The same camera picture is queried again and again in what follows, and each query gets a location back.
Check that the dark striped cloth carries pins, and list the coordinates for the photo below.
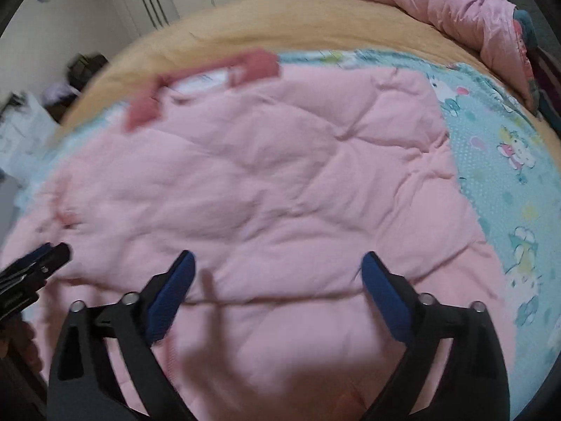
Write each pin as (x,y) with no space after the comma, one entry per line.
(548,92)

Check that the teal cartoon printed blanket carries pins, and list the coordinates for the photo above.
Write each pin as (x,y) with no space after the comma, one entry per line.
(491,149)

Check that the pink puffer jacket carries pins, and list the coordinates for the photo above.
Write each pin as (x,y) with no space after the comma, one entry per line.
(438,4)

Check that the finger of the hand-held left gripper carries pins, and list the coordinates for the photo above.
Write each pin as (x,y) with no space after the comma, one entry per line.
(48,258)

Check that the tan bed sheet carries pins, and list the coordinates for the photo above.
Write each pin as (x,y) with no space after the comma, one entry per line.
(263,22)

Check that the purple clothes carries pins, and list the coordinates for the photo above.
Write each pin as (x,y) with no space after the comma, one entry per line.
(61,92)

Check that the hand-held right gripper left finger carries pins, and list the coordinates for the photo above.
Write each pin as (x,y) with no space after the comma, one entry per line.
(172,291)

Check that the black backpack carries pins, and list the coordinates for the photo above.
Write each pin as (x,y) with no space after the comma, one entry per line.
(85,70)

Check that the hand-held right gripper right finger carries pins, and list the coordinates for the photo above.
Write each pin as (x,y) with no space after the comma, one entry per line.
(385,298)

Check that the dark blue printed garment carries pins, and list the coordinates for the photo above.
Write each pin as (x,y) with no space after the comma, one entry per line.
(522,17)

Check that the pink quilted blanket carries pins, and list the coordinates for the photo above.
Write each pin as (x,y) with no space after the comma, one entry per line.
(271,193)

